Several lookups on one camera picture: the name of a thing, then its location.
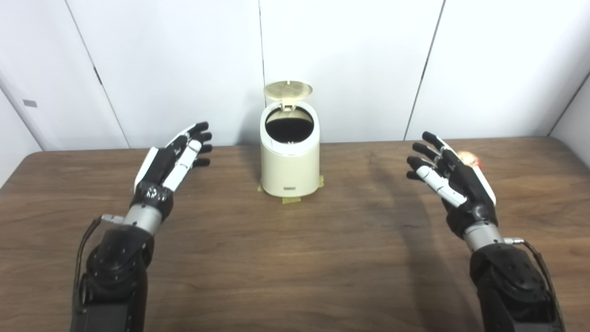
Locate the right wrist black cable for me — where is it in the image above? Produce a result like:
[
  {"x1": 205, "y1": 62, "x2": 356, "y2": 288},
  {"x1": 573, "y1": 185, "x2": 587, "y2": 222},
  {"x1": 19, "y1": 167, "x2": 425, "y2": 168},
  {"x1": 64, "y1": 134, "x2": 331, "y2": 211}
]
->
[{"x1": 503, "y1": 237, "x2": 565, "y2": 323}]

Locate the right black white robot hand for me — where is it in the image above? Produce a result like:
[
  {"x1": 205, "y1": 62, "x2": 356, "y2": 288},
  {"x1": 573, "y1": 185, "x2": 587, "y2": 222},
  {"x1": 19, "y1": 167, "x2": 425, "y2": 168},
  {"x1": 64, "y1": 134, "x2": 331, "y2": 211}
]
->
[{"x1": 406, "y1": 131, "x2": 498, "y2": 238}]

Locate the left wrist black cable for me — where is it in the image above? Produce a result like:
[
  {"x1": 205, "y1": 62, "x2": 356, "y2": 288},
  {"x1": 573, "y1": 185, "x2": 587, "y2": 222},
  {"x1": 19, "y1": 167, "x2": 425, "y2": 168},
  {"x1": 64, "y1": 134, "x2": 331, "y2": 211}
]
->
[{"x1": 74, "y1": 213, "x2": 125, "y2": 296}]

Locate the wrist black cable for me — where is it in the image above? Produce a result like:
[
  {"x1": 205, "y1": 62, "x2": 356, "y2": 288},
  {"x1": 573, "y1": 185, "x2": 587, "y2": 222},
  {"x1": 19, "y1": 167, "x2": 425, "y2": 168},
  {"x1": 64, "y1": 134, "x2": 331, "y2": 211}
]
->
[
  {"x1": 503, "y1": 237, "x2": 565, "y2": 323},
  {"x1": 74, "y1": 213, "x2": 125, "y2": 296}
]

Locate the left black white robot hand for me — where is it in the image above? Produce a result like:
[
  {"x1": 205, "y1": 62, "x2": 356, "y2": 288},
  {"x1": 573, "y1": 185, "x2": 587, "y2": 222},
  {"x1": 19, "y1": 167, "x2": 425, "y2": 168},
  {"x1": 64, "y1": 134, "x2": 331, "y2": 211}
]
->
[{"x1": 131, "y1": 122, "x2": 213, "y2": 221}]

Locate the cream round bin lid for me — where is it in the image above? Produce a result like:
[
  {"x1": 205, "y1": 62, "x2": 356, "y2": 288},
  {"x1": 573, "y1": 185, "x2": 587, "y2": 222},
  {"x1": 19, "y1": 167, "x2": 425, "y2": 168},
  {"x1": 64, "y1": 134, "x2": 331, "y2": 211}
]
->
[{"x1": 264, "y1": 81, "x2": 313, "y2": 111}]

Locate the cream-colored bin body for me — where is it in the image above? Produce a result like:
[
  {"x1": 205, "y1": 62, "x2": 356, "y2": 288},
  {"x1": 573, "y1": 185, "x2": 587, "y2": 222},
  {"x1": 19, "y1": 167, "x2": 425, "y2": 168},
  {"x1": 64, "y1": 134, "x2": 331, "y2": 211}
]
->
[{"x1": 260, "y1": 101, "x2": 320, "y2": 199}]

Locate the red apple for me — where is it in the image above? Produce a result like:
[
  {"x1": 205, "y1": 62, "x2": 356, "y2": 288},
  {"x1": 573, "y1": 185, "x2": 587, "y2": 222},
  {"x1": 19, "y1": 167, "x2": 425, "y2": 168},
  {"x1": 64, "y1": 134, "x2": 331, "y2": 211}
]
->
[{"x1": 456, "y1": 151, "x2": 481, "y2": 169}]

